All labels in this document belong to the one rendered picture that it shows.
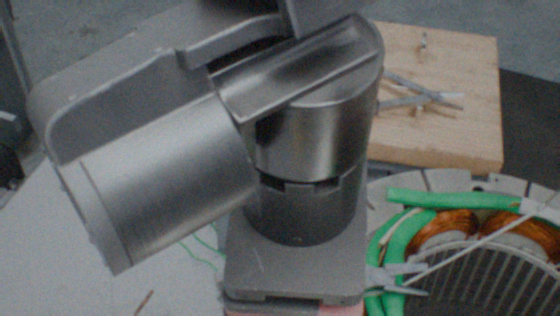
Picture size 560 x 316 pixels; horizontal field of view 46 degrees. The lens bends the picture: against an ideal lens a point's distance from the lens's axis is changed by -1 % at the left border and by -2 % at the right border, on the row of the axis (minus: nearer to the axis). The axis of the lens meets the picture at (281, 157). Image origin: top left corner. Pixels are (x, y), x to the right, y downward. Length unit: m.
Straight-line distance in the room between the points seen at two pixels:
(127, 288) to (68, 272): 0.08
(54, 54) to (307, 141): 2.29
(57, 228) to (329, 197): 0.70
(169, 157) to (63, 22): 2.45
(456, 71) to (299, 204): 0.46
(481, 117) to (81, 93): 0.51
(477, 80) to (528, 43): 1.93
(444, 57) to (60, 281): 0.54
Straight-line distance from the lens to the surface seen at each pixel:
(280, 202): 0.28
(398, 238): 0.45
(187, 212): 0.22
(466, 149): 0.64
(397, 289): 0.41
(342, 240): 0.32
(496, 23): 2.70
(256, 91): 0.23
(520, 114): 2.31
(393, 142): 0.63
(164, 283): 0.87
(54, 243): 0.94
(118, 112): 0.22
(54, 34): 2.61
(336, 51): 0.24
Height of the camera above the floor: 1.51
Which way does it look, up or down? 48 degrees down
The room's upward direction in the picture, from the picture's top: 1 degrees clockwise
